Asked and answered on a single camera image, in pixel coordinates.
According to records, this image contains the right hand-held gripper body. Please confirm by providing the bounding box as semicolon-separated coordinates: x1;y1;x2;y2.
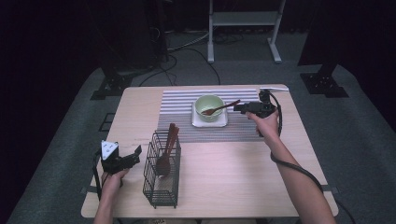
247;86;290;119

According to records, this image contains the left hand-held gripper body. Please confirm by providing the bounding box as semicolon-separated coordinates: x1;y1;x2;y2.
100;140;135;175

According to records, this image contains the brown wooden spoon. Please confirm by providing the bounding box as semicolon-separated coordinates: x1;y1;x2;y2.
200;99;242;117
155;122;177;177

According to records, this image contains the black wire basket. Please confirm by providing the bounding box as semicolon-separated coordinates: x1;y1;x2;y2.
142;130;182;210

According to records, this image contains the green bowl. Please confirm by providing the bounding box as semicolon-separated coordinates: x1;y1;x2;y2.
194;93;226;123

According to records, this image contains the person's right hand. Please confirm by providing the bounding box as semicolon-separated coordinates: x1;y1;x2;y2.
246;109;281;147

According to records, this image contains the person's left hand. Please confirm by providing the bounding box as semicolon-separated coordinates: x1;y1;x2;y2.
100;169;131;198

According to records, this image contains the grey tape strip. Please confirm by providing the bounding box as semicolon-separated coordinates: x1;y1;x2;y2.
320;184;339;194
78;186;101;195

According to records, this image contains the white square plate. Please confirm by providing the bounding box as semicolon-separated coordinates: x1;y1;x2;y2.
191;101;229;129

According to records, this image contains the striped placemat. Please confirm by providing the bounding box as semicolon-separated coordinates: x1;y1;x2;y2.
156;88;271;144

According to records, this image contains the black stand base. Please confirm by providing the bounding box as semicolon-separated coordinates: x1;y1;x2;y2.
90;66;134;101
299;63;350;99

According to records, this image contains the white metal stand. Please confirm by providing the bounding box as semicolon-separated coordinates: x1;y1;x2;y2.
207;0;287;65

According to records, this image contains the dark equipment cabinet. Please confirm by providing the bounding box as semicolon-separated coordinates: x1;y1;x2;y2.
101;0;170;71

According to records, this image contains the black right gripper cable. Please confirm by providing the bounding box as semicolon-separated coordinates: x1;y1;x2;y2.
265;90;325;194

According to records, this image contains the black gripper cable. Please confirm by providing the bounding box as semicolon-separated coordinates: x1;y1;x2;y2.
92;149;106;200
265;90;325;194

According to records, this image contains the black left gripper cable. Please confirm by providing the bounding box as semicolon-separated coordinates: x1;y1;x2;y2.
92;149;106;200

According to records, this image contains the brown wooden utensil handle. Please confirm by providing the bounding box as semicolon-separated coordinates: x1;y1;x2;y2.
167;125;181;162

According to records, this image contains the black floor cable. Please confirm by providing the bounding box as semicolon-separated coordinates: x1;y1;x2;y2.
138;47;222;87

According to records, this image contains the grey floor cable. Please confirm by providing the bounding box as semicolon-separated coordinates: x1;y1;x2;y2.
167;30;210;53

